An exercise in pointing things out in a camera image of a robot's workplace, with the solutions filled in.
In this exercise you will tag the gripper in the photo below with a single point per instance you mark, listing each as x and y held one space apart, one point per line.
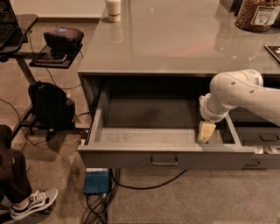
207 112

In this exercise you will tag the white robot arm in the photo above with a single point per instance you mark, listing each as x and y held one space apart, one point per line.
230 90

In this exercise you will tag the white paper cup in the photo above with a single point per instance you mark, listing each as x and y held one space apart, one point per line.
114 10

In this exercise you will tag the blue power box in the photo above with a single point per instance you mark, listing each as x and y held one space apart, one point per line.
96 181

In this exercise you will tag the black pouch bag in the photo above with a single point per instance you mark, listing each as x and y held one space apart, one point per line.
64 39

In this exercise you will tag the grey white sneaker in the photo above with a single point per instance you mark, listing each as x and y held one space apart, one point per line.
38 202

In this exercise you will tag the black laptop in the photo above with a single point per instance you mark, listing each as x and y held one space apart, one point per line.
8 22

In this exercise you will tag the black backpack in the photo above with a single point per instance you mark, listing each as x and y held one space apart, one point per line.
51 105

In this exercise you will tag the black desk stand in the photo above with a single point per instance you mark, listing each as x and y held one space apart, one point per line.
11 50

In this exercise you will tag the person leg dark trousers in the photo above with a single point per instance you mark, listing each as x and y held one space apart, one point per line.
14 183

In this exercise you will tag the glass jar of nuts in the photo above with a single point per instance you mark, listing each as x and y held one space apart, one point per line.
257 15

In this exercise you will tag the black side tray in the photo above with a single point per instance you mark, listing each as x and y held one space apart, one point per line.
47 58

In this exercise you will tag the grey drawer cabinet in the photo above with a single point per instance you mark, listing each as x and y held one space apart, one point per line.
173 48

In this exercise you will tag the dark card on counter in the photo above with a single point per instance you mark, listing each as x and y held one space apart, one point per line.
274 50

